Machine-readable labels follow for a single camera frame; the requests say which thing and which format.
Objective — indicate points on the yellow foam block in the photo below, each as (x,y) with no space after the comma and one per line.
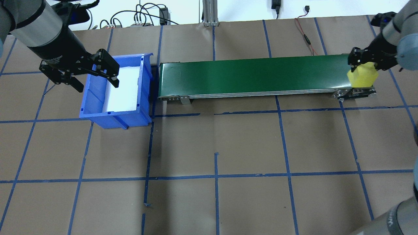
(362,76)

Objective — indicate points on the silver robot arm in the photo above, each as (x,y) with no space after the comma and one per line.
(36,23)
(408,52)

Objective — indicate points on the white foam pad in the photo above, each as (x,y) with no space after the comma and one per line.
(124,91)

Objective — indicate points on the blue plastic storage bin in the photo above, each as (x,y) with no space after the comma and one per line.
(94,98)

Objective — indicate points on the small circuit board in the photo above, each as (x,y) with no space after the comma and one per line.
(112,25)
(142,23)

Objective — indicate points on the black power adapter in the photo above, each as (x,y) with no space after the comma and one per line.
(276,4)
(164,15)

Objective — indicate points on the green conveyor belt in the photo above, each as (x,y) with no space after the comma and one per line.
(254,75)

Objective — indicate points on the white desk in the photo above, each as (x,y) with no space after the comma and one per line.
(245,9)

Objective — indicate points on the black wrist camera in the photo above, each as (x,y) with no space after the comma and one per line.
(80,14)
(382,19)

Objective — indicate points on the aluminium extrusion post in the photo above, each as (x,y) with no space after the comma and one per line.
(210,13)

